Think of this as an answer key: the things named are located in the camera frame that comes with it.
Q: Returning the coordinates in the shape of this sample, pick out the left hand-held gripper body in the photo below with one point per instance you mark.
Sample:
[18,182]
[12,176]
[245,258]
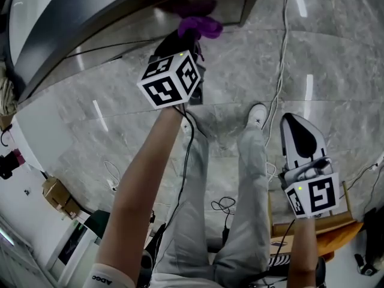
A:
[168,82]

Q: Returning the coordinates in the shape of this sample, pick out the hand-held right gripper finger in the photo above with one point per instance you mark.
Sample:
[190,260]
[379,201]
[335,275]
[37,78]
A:
[289,151]
[312,139]

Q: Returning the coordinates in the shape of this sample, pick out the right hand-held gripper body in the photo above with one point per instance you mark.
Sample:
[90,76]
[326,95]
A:
[318,193]

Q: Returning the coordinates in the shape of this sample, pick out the purple cloth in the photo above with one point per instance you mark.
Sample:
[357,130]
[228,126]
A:
[204,27]

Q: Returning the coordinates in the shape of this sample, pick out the person's left forearm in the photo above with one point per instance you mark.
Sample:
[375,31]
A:
[141,196]

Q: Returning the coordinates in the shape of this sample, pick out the person's right forearm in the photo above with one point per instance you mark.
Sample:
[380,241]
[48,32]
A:
[303,250]

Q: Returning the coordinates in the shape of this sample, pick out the black and white striped cloth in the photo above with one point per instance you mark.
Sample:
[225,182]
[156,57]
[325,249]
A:
[279,259]

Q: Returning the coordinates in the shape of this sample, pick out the dark wooden sink cabinet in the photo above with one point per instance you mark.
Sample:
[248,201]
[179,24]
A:
[90,7]

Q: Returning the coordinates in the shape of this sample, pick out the beige towel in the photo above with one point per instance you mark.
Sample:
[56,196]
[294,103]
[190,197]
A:
[7,97]

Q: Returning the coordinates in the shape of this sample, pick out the person's right white shoe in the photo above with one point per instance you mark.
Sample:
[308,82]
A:
[257,115]

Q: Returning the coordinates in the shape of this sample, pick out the person's white shoe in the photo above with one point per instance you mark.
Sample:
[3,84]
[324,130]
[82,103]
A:
[257,115]
[187,127]

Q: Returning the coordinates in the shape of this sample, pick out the orange cushion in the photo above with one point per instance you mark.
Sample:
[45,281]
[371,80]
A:
[342,235]

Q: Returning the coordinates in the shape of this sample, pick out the person's left white shoe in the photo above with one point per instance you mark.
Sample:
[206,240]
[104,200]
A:
[187,127]

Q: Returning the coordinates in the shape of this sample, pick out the person's grey trousers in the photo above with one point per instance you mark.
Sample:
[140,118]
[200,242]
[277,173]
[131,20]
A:
[249,190]

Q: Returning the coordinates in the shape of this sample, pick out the white power strip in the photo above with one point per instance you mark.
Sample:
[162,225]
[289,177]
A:
[380,160]

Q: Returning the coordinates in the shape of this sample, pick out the black round device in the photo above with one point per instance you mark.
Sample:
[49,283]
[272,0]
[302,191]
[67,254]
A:
[366,265]

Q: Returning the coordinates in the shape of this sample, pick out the white sink basin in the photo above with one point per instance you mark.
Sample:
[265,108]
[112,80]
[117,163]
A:
[33,10]

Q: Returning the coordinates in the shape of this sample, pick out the white boxy appliance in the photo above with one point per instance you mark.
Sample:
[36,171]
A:
[78,250]

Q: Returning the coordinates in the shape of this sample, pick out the person's white shirt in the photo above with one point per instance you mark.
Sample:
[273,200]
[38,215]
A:
[111,277]

